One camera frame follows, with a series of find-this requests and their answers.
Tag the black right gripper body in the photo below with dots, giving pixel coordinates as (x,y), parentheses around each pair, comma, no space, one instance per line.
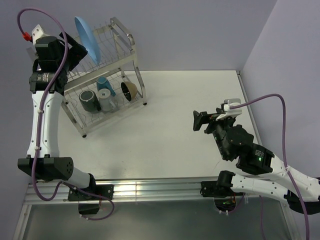
(216,128)

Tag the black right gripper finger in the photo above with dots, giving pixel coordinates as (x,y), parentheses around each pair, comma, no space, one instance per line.
(199,119)
(219,111)

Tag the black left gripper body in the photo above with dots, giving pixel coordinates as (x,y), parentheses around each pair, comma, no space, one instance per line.
(75,54)

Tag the light blue plate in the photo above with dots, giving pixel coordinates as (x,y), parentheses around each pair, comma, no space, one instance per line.
(88,39)

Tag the white mug blue handle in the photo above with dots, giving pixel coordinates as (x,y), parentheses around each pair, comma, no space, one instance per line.
(103,83)

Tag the black mug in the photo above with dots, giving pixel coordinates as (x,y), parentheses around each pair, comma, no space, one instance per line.
(89,101)

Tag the light grey cup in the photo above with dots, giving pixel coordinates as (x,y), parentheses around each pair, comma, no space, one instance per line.
(106,100)

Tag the black bowl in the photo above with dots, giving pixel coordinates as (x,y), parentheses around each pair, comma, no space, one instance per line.
(129,90)

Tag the white plate green rim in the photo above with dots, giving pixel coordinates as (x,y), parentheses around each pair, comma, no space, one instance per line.
(73,75)

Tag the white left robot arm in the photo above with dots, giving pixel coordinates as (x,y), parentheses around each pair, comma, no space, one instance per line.
(43,160)

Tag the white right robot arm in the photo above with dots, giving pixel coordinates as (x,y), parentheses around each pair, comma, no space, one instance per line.
(270,177)

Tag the stainless steel dish rack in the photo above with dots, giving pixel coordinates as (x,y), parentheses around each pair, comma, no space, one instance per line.
(119,63)

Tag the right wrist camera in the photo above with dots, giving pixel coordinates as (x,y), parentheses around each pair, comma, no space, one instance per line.
(227,109)

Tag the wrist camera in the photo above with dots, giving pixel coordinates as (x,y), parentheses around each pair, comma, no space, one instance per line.
(227,109)
(37,33)

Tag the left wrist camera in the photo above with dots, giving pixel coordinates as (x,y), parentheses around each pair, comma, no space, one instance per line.
(37,33)

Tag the aluminium mounting rail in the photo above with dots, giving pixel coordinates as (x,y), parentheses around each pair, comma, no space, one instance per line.
(148,190)

